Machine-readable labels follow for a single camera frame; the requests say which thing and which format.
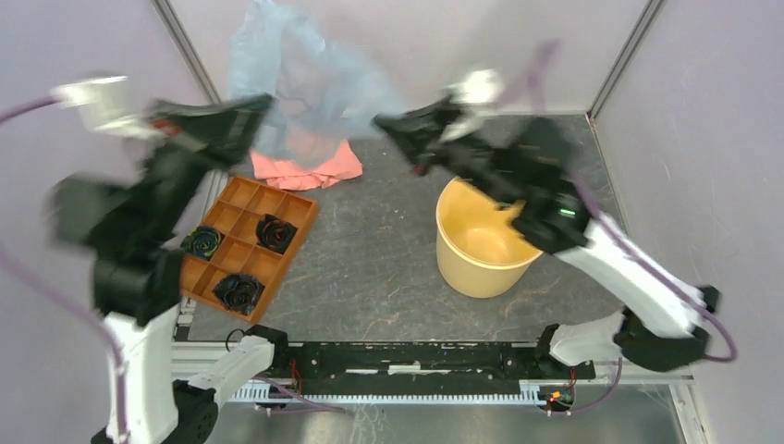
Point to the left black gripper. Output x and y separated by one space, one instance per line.
214 135

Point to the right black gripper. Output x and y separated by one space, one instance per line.
419 129

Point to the blue plastic trash bag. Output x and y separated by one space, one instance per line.
325 92

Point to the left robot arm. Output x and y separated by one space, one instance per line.
136 277

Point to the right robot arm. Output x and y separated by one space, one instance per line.
661 324

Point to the yellow trash bin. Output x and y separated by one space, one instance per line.
478 253

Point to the pink cloth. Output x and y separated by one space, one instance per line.
289 176

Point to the orange compartment tray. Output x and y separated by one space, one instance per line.
235 213

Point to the dark bag roll left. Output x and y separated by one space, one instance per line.
203 242

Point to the black bag roll upper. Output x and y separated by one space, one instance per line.
274 233

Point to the black bag roll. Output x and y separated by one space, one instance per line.
274 233
238 293

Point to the black bag roll lower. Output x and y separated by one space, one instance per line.
238 293

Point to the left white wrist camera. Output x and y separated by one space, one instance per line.
103 104

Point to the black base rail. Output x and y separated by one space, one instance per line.
430 372

